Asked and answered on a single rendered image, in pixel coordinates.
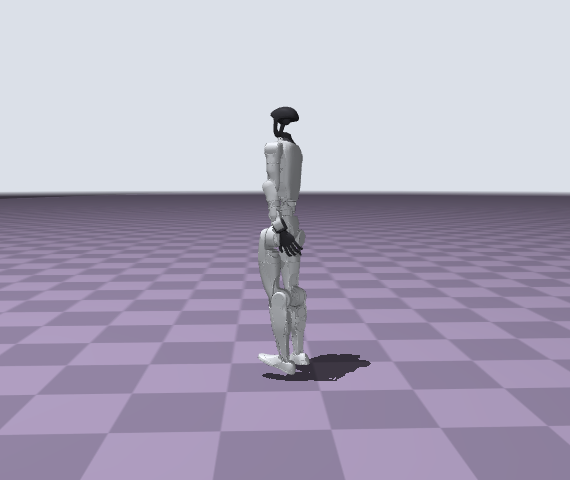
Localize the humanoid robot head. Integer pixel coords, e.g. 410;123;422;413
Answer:
271;107;299;144

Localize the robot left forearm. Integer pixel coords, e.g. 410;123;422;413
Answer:
263;181;284;231

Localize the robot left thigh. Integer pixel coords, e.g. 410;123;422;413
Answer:
258;225;293;307

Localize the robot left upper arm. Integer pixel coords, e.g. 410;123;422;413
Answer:
262;142;283;192

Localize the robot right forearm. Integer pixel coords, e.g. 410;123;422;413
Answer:
284;201;296;214

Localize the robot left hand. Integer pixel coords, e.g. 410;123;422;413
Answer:
273;218;303;257

